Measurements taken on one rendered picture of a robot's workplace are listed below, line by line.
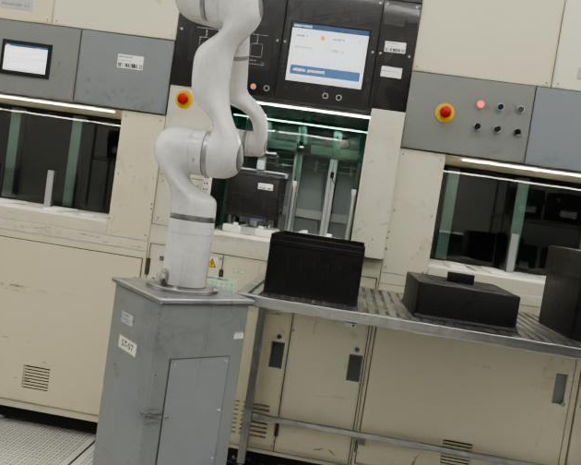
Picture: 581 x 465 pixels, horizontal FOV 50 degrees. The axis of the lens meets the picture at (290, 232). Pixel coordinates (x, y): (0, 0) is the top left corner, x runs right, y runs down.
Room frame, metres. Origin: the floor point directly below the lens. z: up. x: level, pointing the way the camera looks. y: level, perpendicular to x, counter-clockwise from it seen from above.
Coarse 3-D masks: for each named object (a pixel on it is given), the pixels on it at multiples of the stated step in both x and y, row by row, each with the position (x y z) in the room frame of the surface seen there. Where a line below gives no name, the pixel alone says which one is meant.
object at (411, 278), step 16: (416, 272) 2.04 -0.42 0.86; (448, 272) 1.90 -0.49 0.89; (416, 288) 1.81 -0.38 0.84; (432, 288) 1.76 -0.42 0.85; (448, 288) 1.76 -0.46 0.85; (464, 288) 1.76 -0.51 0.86; (480, 288) 1.82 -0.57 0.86; (496, 288) 1.91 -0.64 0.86; (416, 304) 1.77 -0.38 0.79; (432, 304) 1.76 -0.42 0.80; (448, 304) 1.76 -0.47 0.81; (464, 304) 1.76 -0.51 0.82; (480, 304) 1.76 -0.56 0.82; (496, 304) 1.75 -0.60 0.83; (512, 304) 1.75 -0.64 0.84; (448, 320) 1.76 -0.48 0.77; (464, 320) 1.76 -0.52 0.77; (480, 320) 1.76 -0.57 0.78; (496, 320) 1.75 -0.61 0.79; (512, 320) 1.75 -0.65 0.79
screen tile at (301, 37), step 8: (296, 32) 2.34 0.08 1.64; (304, 32) 2.34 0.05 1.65; (296, 40) 2.34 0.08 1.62; (304, 40) 2.34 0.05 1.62; (312, 40) 2.34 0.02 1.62; (320, 48) 2.34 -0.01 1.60; (296, 56) 2.34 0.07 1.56; (304, 56) 2.34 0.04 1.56; (312, 56) 2.34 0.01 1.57; (320, 56) 2.34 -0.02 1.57; (320, 64) 2.33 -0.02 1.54
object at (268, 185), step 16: (240, 176) 2.56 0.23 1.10; (256, 176) 2.55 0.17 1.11; (272, 176) 2.55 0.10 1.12; (288, 176) 2.64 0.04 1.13; (240, 192) 2.56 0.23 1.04; (256, 192) 2.55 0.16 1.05; (272, 192) 2.55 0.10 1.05; (240, 208) 2.56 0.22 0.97; (256, 208) 2.55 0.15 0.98; (272, 208) 2.55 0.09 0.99; (240, 224) 2.62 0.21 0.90
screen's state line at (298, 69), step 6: (294, 66) 2.34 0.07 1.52; (300, 66) 2.34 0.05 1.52; (306, 66) 2.34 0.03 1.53; (312, 66) 2.34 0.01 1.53; (294, 72) 2.34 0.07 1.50; (300, 72) 2.34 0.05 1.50; (306, 72) 2.34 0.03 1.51; (312, 72) 2.34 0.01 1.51; (318, 72) 2.34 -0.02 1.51; (324, 72) 2.33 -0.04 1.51; (330, 72) 2.33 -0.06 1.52; (336, 72) 2.33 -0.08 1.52; (342, 72) 2.33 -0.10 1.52; (348, 72) 2.33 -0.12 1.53; (354, 72) 2.32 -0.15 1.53; (336, 78) 2.33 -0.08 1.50; (342, 78) 2.33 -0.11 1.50; (348, 78) 2.33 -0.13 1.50; (354, 78) 2.32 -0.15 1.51
